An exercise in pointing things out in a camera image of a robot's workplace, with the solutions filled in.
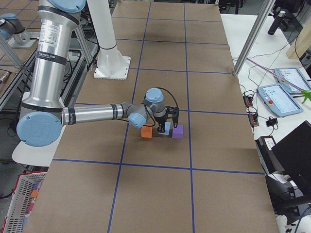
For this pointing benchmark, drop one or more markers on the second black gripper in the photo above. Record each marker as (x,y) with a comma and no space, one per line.
(161,120)

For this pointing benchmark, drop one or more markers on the light blue foam block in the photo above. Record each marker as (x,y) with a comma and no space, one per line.
(167,128)

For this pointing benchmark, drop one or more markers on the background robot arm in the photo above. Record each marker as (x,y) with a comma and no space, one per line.
(12,30)

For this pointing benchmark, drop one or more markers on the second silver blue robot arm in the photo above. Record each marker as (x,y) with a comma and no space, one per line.
(42,115)

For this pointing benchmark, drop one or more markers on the orange foam block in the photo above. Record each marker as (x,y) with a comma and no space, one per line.
(146,131)

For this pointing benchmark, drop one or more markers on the purple foam block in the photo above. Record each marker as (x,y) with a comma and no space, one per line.
(178,132)

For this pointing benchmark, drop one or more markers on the orange terminal connector block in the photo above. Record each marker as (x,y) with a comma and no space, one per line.
(248,100)

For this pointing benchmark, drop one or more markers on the near blue teach pendant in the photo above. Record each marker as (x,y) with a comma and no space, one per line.
(279,101)

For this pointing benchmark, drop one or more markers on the blue teach pendant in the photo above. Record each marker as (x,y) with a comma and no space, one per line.
(279,101)
(294,76)

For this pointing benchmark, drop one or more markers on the white plastic chair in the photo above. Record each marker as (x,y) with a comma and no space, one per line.
(36,156)

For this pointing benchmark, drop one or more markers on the black laptop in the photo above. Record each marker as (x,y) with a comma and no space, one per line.
(294,154)

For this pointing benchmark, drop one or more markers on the far blue teach pendant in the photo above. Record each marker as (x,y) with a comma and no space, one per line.
(294,76)

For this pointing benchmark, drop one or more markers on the grabber stick with green tip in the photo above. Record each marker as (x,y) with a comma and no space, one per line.
(307,94)

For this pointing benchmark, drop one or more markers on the white perforated basket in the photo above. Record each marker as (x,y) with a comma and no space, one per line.
(22,202)

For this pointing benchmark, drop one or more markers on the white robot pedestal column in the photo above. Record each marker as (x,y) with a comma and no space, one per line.
(110,63)

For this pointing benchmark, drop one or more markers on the aluminium frame post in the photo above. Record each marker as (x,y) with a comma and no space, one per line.
(260,20)

